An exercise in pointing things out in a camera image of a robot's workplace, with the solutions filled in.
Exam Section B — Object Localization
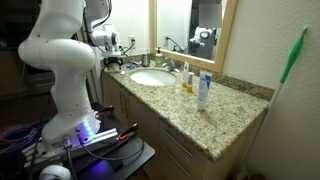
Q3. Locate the white oval sink basin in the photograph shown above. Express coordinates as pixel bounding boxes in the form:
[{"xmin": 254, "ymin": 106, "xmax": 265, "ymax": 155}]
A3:
[{"xmin": 129, "ymin": 69, "xmax": 178, "ymax": 88}]

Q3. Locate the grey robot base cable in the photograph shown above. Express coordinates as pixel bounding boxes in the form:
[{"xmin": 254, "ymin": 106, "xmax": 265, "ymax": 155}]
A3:
[{"xmin": 63, "ymin": 138, "xmax": 78, "ymax": 180}]

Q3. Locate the black robot cart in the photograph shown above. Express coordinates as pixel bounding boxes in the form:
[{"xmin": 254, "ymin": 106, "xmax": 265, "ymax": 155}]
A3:
[{"xmin": 19, "ymin": 103, "xmax": 156, "ymax": 180}]

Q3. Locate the slim white tube yellow cap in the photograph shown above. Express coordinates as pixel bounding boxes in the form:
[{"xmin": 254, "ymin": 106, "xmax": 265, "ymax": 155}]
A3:
[{"xmin": 186, "ymin": 71, "xmax": 195, "ymax": 94}]

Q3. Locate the tall white blue lotion tube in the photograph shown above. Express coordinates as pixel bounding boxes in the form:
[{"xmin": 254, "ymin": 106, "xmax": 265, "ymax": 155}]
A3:
[{"xmin": 196, "ymin": 69, "xmax": 213, "ymax": 112}]

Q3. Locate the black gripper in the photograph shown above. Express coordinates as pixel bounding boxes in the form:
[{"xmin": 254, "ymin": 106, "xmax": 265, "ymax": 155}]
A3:
[{"xmin": 103, "ymin": 56, "xmax": 123, "ymax": 72}]

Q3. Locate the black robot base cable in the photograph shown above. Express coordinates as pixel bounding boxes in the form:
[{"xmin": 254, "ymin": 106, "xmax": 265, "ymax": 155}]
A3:
[{"xmin": 78, "ymin": 134, "xmax": 146, "ymax": 163}]

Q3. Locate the yellow soap bottle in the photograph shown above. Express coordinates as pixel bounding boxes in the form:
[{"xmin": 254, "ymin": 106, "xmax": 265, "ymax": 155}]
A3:
[{"xmin": 181, "ymin": 61, "xmax": 190, "ymax": 89}]

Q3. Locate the chrome sink faucet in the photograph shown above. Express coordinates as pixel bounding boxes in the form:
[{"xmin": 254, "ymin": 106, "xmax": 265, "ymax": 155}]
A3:
[{"xmin": 162, "ymin": 57, "xmax": 181, "ymax": 74}]

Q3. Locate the aluminium mounting rail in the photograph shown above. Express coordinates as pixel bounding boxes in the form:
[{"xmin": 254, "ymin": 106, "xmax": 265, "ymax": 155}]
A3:
[{"xmin": 21, "ymin": 128, "xmax": 121, "ymax": 168}]

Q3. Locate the green handled broom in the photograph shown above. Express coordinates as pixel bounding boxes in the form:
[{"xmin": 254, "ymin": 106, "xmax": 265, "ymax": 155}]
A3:
[{"xmin": 238, "ymin": 26, "xmax": 309, "ymax": 180}]

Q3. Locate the metal cabinet door handle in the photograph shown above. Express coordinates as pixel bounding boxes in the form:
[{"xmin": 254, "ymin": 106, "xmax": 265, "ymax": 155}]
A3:
[{"xmin": 119, "ymin": 91, "xmax": 125, "ymax": 115}]

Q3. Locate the blue cable coil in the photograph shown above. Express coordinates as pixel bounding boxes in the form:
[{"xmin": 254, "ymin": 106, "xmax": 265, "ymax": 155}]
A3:
[{"xmin": 0, "ymin": 123, "xmax": 43, "ymax": 156}]

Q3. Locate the metal drawer handle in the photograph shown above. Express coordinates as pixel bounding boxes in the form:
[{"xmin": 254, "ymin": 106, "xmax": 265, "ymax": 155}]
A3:
[
  {"xmin": 161, "ymin": 146, "xmax": 188, "ymax": 178},
  {"xmin": 161, "ymin": 128, "xmax": 195, "ymax": 158}
]

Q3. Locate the white round device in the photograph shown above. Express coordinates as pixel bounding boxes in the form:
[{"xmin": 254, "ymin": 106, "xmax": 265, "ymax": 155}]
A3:
[{"xmin": 39, "ymin": 164, "xmax": 72, "ymax": 180}]

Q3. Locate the black power cable with plug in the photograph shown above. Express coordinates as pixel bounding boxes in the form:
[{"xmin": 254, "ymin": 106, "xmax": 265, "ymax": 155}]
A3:
[{"xmin": 99, "ymin": 39, "xmax": 137, "ymax": 106}]

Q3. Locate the white wall outlet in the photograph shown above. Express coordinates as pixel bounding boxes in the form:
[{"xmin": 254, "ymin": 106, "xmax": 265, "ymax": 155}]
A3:
[{"xmin": 128, "ymin": 34, "xmax": 137, "ymax": 49}]

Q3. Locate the stainless steel cup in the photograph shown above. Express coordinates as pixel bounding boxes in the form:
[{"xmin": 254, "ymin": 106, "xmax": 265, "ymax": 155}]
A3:
[{"xmin": 140, "ymin": 53, "xmax": 151, "ymax": 68}]

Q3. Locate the wooden framed wall mirror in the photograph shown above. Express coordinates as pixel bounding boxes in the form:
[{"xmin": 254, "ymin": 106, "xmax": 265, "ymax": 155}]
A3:
[{"xmin": 148, "ymin": 0, "xmax": 238, "ymax": 74}]

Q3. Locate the green soap pump bottle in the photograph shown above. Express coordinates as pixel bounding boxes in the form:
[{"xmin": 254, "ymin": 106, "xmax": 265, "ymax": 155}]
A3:
[{"xmin": 154, "ymin": 46, "xmax": 165, "ymax": 68}]

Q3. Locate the orange cable coil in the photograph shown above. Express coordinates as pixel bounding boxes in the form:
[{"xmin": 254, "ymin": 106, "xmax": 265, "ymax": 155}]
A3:
[{"xmin": 0, "ymin": 126, "xmax": 39, "ymax": 158}]

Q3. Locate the orange black clamp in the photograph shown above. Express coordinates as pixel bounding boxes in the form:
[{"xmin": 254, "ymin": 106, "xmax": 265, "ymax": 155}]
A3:
[
  {"xmin": 117, "ymin": 123, "xmax": 139, "ymax": 143},
  {"xmin": 94, "ymin": 105, "xmax": 115, "ymax": 118}
]

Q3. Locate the wooden vanity cabinet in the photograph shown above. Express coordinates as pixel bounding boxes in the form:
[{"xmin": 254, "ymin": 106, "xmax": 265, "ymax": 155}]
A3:
[{"xmin": 101, "ymin": 71, "xmax": 268, "ymax": 180}]

